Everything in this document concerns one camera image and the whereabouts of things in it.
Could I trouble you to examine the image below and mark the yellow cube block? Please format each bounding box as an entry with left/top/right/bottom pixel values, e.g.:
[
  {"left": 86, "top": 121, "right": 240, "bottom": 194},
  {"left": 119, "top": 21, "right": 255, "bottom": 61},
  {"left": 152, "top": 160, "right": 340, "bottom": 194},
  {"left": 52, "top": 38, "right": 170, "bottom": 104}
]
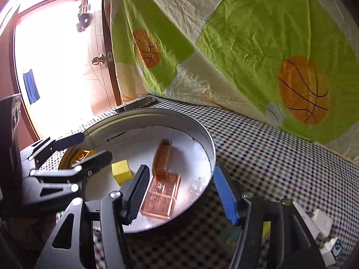
[{"left": 111, "top": 160, "right": 133, "bottom": 185}]

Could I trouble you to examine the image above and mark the white card box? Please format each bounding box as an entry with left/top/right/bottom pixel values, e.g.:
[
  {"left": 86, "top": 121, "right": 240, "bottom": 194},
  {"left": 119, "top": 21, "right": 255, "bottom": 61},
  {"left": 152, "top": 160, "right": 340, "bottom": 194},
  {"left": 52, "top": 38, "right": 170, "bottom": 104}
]
[{"left": 293, "top": 201, "right": 320, "bottom": 240}]

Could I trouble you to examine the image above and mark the amber folding comb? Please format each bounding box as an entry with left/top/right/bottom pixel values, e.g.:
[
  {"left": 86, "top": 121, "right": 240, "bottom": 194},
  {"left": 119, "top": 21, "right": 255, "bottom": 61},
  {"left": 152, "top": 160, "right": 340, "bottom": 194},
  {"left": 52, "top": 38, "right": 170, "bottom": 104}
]
[{"left": 140, "top": 139, "right": 181, "bottom": 220}]

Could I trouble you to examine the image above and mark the moon picture toy block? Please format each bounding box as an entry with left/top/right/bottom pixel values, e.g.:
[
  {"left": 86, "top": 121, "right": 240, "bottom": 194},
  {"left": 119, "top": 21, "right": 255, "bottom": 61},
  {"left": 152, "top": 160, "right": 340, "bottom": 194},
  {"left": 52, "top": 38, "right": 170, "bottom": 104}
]
[{"left": 320, "top": 237, "right": 343, "bottom": 267}]

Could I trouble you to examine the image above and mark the yellow toy block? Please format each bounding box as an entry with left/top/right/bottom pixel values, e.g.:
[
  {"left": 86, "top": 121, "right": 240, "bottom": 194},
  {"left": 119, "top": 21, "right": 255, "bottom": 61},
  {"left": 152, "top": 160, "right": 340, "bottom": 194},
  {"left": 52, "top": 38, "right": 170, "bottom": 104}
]
[{"left": 58, "top": 147, "right": 97, "bottom": 169}]

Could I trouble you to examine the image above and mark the white charger adapter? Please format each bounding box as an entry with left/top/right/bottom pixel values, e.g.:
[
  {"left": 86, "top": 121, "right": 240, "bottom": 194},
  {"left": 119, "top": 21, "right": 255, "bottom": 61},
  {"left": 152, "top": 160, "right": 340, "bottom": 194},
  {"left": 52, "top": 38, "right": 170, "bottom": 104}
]
[{"left": 310, "top": 208, "right": 333, "bottom": 240}]

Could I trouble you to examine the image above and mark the blue hanging cloth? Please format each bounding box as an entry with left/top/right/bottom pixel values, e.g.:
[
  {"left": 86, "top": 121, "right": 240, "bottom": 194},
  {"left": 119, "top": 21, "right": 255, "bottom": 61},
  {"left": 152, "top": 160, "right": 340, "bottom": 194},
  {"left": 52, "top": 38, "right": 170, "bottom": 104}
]
[{"left": 22, "top": 69, "right": 40, "bottom": 104}]

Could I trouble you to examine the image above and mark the wooden door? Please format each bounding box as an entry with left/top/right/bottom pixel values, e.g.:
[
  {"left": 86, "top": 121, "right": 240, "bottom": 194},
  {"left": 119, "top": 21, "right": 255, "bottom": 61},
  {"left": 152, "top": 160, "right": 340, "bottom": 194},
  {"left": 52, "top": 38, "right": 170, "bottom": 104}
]
[{"left": 1, "top": 0, "right": 122, "bottom": 146}]

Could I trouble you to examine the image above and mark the checkered tablecloth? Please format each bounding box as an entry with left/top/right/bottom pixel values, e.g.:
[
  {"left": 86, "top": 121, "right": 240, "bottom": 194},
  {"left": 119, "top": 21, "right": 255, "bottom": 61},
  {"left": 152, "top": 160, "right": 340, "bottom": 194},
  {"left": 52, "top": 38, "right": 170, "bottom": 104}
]
[{"left": 39, "top": 95, "right": 359, "bottom": 269}]

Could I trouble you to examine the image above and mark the round metal tin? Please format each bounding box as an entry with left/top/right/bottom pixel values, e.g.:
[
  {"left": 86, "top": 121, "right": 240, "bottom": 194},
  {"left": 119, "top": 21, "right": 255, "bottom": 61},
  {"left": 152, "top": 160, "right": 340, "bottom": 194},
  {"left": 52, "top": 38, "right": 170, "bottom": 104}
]
[{"left": 58, "top": 107, "right": 217, "bottom": 234}]

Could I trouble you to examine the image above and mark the black smartphone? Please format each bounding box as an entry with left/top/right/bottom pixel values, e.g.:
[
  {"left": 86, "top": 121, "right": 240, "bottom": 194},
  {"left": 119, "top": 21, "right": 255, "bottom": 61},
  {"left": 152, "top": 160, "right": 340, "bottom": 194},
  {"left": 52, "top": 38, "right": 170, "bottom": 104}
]
[{"left": 115, "top": 96, "right": 158, "bottom": 114}]

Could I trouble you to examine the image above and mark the brass door knob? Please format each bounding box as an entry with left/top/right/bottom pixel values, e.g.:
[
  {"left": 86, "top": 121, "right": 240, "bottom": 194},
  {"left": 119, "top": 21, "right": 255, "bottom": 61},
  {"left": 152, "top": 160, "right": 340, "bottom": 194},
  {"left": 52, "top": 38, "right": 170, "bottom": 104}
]
[{"left": 91, "top": 54, "right": 106, "bottom": 66}]

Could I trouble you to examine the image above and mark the basketball pattern bedsheet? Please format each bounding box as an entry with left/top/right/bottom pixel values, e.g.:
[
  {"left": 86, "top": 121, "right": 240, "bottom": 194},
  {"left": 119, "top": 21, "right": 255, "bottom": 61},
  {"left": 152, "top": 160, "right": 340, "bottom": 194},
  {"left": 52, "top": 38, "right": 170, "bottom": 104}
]
[{"left": 104, "top": 0, "right": 358, "bottom": 162}]

